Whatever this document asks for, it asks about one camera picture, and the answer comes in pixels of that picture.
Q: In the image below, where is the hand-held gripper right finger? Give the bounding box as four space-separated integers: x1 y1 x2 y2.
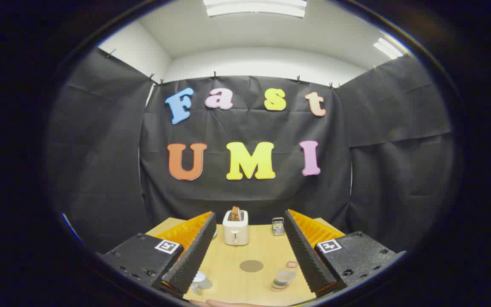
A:
283 209 407 299

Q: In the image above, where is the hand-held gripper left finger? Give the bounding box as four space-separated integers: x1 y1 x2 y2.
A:
96 211 217 299

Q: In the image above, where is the white cup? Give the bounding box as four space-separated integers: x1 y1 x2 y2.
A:
190 271 213 295

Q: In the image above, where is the clear plastic juice bottle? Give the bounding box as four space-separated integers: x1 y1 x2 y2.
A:
270 260 299 292

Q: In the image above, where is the round brown coaster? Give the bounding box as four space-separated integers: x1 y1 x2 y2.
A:
240 260 264 273

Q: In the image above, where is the white toaster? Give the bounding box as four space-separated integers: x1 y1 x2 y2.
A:
222 210 249 246

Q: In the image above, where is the wooden table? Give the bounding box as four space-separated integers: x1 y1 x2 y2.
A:
145 217 348 307

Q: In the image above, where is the small ceiling light panel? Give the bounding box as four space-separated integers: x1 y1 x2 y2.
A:
373 37 404 60

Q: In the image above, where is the large ceiling light panel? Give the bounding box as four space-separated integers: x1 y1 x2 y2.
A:
203 0 307 18

